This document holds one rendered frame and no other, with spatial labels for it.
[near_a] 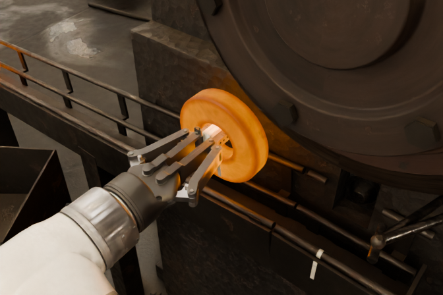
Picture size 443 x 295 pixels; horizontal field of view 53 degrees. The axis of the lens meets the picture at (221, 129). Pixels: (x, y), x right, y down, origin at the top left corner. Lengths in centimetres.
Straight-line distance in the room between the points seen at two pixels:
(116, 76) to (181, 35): 163
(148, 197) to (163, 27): 39
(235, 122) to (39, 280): 31
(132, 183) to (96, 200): 5
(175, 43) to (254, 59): 40
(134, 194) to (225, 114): 17
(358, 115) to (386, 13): 10
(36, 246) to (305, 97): 31
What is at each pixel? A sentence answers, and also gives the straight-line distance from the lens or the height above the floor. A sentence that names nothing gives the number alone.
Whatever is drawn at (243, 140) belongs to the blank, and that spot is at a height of 83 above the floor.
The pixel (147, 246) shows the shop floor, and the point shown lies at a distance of 157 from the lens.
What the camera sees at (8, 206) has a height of 60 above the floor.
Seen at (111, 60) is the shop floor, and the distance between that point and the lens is 259.
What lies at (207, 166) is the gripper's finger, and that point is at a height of 83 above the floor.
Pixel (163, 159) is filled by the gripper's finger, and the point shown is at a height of 83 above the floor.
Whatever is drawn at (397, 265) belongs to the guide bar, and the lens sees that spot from 70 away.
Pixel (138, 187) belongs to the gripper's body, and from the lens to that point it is 56.
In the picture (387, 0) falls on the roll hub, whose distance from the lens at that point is 33.
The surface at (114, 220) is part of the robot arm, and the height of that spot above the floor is 84.
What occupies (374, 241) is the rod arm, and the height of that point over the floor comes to 90.
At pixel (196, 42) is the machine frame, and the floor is 87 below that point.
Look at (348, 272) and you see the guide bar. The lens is 66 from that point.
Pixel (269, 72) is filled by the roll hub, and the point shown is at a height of 103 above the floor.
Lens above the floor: 124
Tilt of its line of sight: 38 degrees down
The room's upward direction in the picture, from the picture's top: straight up
